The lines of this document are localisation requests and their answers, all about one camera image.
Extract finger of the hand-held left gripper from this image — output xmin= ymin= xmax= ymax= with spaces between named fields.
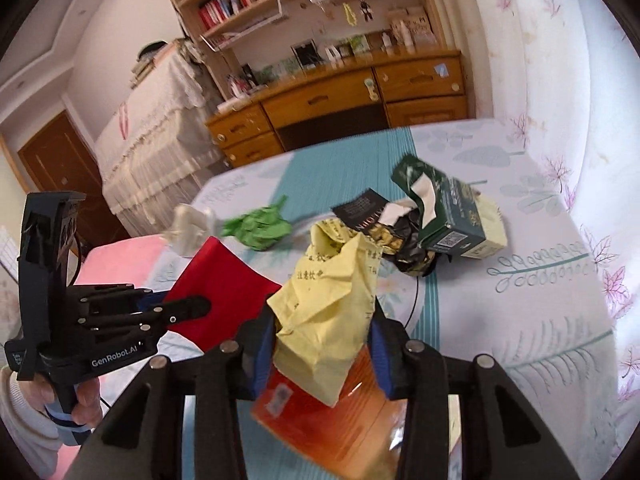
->
xmin=70 ymin=284 xmax=167 ymax=312
xmin=79 ymin=296 xmax=212 ymax=344

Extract black gold wrapper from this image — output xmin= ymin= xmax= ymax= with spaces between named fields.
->
xmin=372 ymin=210 xmax=451 ymax=278

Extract lace covered upright piano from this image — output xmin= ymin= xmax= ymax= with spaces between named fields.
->
xmin=95 ymin=40 xmax=226 ymax=239

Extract brown wooden door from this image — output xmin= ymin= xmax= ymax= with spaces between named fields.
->
xmin=17 ymin=110 xmax=131 ymax=251

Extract tree print striped tablecloth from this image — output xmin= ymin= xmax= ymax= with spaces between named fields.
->
xmin=145 ymin=119 xmax=626 ymax=480

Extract white paper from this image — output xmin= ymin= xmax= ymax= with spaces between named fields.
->
xmin=162 ymin=204 xmax=221 ymax=257

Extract person's left hand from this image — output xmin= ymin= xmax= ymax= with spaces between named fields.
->
xmin=22 ymin=374 xmax=106 ymax=428

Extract wooden bookshelf hutch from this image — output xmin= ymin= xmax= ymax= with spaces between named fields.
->
xmin=160 ymin=0 xmax=451 ymax=92

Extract beige patterned boxes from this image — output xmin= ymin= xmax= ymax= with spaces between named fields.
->
xmin=387 ymin=6 xmax=436 ymax=53

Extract orange snack packet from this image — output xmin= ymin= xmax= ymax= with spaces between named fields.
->
xmin=250 ymin=345 xmax=411 ymax=480

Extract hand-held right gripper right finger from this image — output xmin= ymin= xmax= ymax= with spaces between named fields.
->
xmin=367 ymin=300 xmax=583 ymax=480

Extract red paper sheet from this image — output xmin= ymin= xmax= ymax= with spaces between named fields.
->
xmin=167 ymin=236 xmax=282 ymax=354

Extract stack of books and papers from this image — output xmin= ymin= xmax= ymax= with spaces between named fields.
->
xmin=131 ymin=40 xmax=181 ymax=89

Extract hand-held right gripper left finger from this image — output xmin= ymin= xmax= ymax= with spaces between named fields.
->
xmin=62 ymin=310 xmax=278 ymax=480

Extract wooden desk with drawers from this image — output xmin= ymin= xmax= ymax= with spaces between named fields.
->
xmin=205 ymin=49 xmax=471 ymax=168

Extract black printed packet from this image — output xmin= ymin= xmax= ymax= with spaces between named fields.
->
xmin=331 ymin=188 xmax=390 ymax=233

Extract thin black cord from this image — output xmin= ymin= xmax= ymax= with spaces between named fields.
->
xmin=404 ymin=272 xmax=427 ymax=333

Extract black photo frame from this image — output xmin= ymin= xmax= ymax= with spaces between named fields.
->
xmin=291 ymin=40 xmax=321 ymax=69

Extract green paper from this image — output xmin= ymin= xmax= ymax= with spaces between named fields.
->
xmin=219 ymin=195 xmax=293 ymax=252

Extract dark green box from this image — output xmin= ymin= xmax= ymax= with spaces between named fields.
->
xmin=390 ymin=155 xmax=508 ymax=261

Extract white leaf print curtain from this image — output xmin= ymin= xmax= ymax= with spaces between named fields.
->
xmin=460 ymin=0 xmax=640 ymax=436

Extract yellow paper bag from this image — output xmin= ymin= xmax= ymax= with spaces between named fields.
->
xmin=266 ymin=219 xmax=383 ymax=407

